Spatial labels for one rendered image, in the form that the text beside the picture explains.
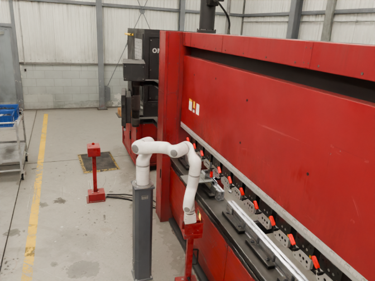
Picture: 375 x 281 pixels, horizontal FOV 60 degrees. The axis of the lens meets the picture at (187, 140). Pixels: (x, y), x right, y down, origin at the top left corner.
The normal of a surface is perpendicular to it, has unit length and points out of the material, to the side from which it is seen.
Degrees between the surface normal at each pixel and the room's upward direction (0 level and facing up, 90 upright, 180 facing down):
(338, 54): 90
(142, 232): 90
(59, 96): 90
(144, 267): 90
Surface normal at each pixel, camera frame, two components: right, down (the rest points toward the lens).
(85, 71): 0.35, 0.32
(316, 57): -0.94, 0.06
